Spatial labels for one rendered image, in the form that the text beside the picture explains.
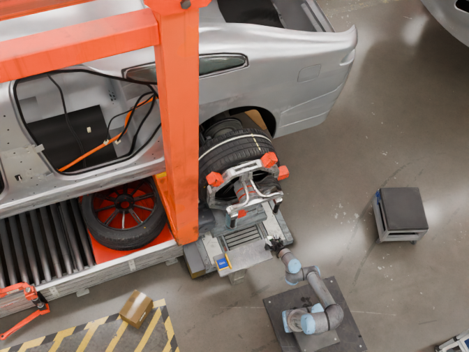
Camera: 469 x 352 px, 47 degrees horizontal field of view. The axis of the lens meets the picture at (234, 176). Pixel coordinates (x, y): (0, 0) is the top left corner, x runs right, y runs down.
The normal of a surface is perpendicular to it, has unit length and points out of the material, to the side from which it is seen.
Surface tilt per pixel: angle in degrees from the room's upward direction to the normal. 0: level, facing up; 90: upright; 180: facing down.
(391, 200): 0
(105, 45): 90
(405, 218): 0
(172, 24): 90
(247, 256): 0
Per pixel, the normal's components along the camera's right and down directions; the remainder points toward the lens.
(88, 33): 0.06, -0.50
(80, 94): 0.32, 0.30
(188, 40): 0.37, 0.81
